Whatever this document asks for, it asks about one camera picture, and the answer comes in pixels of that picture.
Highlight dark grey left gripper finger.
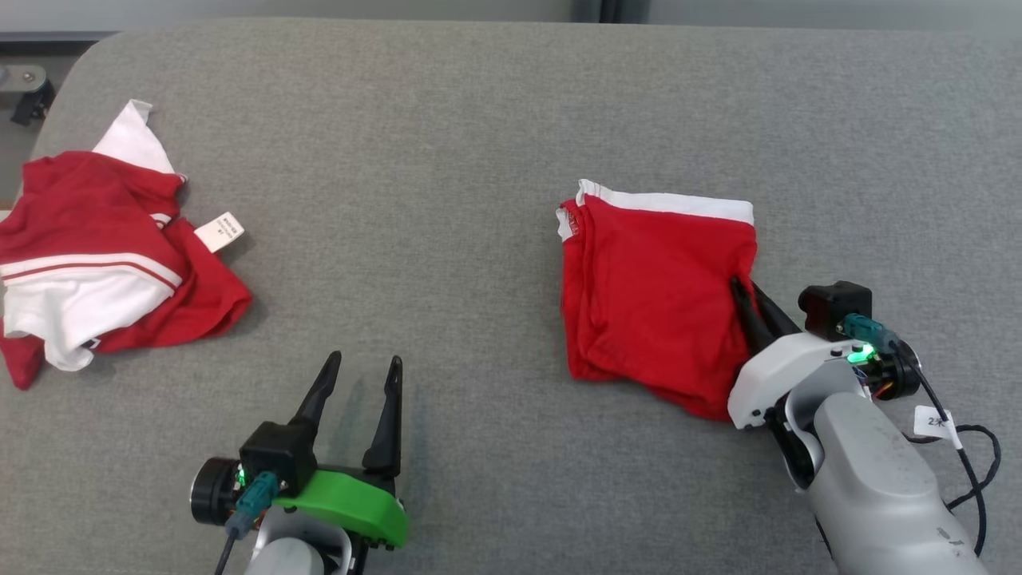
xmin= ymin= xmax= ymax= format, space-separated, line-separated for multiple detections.
xmin=362 ymin=356 xmax=404 ymax=478
xmin=289 ymin=351 xmax=343 ymax=429

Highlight black clamp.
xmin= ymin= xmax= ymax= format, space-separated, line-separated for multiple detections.
xmin=10 ymin=78 xmax=57 ymax=127

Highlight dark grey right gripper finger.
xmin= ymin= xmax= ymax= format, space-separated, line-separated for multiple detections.
xmin=751 ymin=281 xmax=802 ymax=341
xmin=730 ymin=276 xmax=774 ymax=357

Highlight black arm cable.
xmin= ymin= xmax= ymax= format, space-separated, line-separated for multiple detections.
xmin=837 ymin=313 xmax=1003 ymax=557
xmin=214 ymin=471 xmax=280 ymax=575

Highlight red and white garment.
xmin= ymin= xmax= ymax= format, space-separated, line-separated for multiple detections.
xmin=0 ymin=99 xmax=254 ymax=391

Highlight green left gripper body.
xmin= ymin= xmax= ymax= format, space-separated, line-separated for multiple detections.
xmin=274 ymin=469 xmax=410 ymax=552

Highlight white cable label tag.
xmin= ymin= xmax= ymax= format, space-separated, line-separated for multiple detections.
xmin=913 ymin=405 xmax=965 ymax=450

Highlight red shorts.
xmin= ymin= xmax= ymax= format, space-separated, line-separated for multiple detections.
xmin=557 ymin=179 xmax=758 ymax=422

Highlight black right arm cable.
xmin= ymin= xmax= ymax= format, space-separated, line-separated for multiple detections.
xmin=837 ymin=313 xmax=1003 ymax=557

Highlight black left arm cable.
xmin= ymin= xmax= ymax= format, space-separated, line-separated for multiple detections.
xmin=214 ymin=471 xmax=280 ymax=575

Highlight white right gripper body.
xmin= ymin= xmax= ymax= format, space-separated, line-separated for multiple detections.
xmin=727 ymin=331 xmax=875 ymax=432

